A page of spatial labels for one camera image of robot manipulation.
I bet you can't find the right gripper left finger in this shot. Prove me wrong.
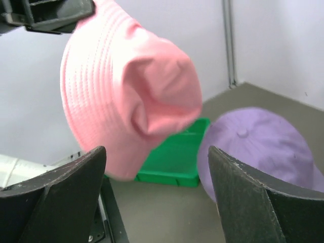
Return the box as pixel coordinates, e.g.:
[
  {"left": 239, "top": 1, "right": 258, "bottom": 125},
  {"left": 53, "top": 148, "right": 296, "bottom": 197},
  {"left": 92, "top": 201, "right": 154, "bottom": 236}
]
[{"left": 1, "top": 146, "right": 106, "bottom": 242}]

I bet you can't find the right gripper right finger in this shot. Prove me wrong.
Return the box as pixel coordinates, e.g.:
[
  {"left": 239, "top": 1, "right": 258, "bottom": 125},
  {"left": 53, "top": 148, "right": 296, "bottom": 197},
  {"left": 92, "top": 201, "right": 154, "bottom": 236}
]
[{"left": 208, "top": 146, "right": 323, "bottom": 243}]

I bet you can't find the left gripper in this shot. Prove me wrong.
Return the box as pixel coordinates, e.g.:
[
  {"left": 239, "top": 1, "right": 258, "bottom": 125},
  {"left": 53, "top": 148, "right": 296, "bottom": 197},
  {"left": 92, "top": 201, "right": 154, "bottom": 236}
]
[{"left": 1, "top": 0, "right": 96, "bottom": 34}]

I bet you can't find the lavender cap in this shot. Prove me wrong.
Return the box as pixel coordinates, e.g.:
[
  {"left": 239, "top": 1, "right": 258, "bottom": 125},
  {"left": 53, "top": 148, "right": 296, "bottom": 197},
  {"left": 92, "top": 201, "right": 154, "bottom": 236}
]
[{"left": 197, "top": 107, "right": 323, "bottom": 200}]

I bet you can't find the pink bucket hat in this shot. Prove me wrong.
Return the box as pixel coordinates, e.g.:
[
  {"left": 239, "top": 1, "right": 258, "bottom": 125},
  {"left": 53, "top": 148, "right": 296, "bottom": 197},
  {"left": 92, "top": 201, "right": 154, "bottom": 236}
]
[{"left": 60, "top": 1, "right": 203, "bottom": 181}]

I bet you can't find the green plastic tray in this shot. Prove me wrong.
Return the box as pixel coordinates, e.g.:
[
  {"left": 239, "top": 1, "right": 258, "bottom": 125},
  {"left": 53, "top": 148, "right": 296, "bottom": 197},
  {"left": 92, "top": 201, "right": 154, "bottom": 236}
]
[{"left": 134, "top": 117, "right": 210, "bottom": 187}]

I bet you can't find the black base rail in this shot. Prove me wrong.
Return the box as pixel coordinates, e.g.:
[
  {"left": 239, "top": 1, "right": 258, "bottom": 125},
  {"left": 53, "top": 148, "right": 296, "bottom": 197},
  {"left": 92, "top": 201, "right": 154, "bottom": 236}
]
[{"left": 88, "top": 176, "right": 129, "bottom": 243}]

